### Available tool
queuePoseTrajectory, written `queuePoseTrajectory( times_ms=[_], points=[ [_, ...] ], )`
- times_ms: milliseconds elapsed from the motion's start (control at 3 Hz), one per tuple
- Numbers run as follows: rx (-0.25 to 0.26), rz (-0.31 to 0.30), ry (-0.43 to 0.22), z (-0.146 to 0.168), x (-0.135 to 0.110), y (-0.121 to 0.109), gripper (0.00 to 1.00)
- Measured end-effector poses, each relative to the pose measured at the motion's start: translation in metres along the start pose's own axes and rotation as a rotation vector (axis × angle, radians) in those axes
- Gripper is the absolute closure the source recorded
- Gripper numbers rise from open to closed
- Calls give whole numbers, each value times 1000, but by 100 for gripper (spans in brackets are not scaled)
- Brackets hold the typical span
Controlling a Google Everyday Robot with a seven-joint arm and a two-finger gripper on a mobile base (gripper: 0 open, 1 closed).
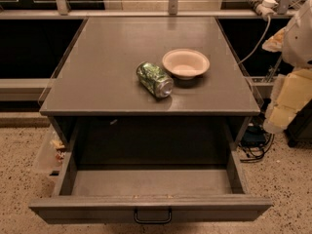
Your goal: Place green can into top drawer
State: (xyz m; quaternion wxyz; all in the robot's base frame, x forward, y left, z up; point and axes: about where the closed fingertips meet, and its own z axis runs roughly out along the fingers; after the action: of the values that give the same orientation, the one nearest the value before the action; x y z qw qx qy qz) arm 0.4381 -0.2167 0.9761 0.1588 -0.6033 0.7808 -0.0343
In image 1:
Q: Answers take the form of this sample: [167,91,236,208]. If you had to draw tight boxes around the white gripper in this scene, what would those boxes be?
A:
[262,0,312,134]

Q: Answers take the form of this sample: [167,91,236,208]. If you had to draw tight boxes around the green soda can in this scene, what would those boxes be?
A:
[136,61,174,98]

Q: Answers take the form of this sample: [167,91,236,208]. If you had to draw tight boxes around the grey drawer cabinet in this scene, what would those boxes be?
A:
[41,17,259,169]

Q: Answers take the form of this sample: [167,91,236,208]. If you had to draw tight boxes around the open grey top drawer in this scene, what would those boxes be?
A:
[28,115,274,225]

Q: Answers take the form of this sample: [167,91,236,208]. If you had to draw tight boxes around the white power strip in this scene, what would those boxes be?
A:
[246,0,277,19]

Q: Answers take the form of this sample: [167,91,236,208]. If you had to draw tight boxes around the blue box on floor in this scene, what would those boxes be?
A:
[241,126,266,146]

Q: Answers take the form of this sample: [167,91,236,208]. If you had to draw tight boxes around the white paper bowl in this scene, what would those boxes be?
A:
[162,49,210,80]

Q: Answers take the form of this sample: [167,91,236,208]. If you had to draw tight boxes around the clear plastic bin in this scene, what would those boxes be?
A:
[33,126,66,175]

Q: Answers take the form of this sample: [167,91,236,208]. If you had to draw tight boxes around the white power cable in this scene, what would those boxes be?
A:
[237,14,273,66]

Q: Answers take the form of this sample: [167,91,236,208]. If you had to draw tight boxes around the black cable bundle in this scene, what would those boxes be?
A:
[238,114,277,164]

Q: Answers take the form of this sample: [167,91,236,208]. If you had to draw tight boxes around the black drawer handle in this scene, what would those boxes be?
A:
[134,209,173,224]

